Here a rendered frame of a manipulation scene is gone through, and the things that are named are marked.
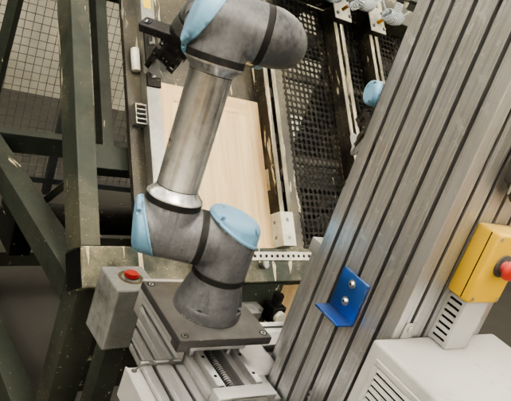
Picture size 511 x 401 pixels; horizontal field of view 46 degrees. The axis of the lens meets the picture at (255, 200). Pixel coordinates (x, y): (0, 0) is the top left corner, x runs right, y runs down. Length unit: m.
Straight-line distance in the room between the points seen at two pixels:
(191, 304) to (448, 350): 0.51
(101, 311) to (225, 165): 0.76
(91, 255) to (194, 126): 0.72
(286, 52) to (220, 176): 1.01
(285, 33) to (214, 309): 0.57
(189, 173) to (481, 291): 0.57
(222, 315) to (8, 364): 1.33
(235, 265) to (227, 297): 0.08
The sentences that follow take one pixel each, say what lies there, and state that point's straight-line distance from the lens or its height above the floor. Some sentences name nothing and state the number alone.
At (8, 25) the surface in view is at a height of 1.27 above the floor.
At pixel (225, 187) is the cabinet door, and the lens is 2.09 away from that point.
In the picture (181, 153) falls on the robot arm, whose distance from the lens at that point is 1.15.
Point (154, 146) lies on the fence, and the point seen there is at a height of 1.15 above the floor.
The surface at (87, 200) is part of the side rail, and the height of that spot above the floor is 1.01.
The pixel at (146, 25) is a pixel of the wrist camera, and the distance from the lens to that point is 1.73.
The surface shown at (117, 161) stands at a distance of 1.96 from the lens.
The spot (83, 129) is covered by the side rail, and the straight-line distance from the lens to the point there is 1.84.
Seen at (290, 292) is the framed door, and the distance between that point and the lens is 2.59.
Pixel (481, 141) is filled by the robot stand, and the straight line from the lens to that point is 1.00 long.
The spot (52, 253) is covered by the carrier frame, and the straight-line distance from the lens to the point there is 1.94.
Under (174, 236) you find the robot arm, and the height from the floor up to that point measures 1.21.
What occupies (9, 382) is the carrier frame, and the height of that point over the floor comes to 0.18.
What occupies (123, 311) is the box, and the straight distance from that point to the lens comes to 1.58.
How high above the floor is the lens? 1.69
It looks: 18 degrees down
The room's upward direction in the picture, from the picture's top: 19 degrees clockwise
